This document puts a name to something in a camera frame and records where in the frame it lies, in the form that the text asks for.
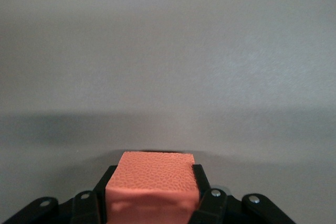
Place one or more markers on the orange foam cube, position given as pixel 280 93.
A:
pixel 152 182

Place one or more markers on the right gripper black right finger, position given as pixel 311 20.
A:
pixel 202 182

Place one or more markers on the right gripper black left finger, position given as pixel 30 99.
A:
pixel 105 184

